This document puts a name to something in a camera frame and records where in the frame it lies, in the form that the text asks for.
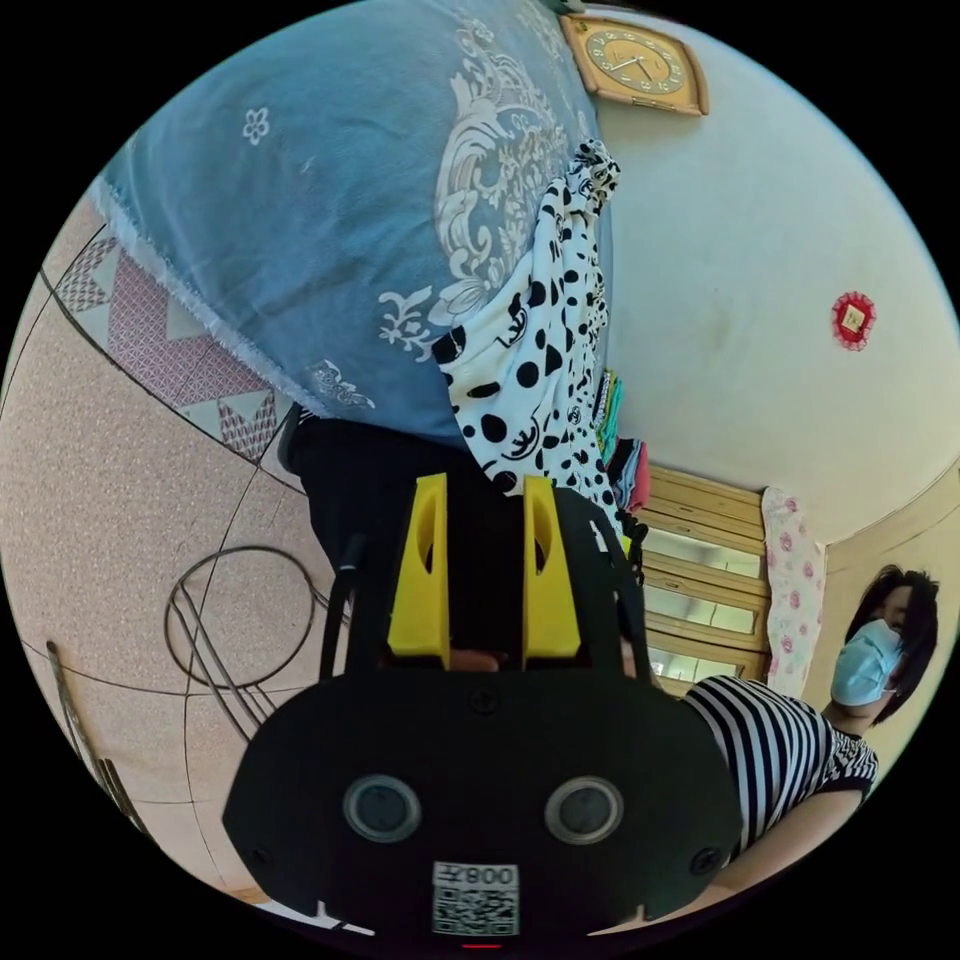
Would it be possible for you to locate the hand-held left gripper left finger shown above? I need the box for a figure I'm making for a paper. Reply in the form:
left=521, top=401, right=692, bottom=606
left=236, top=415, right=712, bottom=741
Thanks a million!
left=387, top=473, right=452, bottom=671

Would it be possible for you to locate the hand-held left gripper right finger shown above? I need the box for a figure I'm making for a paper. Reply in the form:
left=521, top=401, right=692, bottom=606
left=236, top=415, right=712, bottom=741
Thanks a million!
left=521, top=474, right=582, bottom=671

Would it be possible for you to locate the white polka dot short sleeve shirt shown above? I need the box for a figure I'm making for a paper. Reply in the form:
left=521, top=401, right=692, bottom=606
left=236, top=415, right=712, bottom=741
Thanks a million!
left=431, top=138, right=640, bottom=543

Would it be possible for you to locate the person's left forearm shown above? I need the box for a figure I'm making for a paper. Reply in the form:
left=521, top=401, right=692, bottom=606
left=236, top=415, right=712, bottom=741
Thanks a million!
left=708, top=779, right=873, bottom=901

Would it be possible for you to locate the wooden cupboard with glass panes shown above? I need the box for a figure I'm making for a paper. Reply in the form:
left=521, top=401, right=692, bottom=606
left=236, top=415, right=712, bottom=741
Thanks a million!
left=634, top=460, right=774, bottom=697

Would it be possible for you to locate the pile of clothes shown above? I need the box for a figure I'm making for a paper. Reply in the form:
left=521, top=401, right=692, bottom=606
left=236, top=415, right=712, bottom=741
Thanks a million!
left=594, top=367, right=651, bottom=516

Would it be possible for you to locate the floral white curtain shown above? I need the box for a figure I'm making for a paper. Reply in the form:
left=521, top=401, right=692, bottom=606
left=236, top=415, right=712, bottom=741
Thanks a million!
left=760, top=485, right=827, bottom=699

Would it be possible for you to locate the person's body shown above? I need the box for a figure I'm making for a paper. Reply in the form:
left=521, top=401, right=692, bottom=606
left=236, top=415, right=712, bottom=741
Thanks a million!
left=678, top=566, right=943, bottom=864

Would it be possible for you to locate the bed with blue patterned quilt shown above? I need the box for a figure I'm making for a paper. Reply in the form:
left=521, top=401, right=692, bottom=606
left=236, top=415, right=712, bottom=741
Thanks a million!
left=88, top=0, right=618, bottom=453

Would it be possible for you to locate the black cable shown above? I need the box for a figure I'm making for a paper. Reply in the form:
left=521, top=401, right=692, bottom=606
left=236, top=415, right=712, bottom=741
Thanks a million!
left=318, top=530, right=370, bottom=680

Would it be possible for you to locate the black metal wire ring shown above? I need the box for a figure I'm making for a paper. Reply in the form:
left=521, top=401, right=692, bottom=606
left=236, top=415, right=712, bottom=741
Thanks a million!
left=164, top=545, right=318, bottom=740

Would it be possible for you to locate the red wall ornament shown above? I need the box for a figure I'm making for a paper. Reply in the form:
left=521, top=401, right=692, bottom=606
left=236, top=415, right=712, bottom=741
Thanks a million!
left=830, top=290, right=880, bottom=352

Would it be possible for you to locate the square wooden wall clock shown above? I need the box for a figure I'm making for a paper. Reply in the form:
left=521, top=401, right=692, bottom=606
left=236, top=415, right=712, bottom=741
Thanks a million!
left=558, top=13, right=711, bottom=118

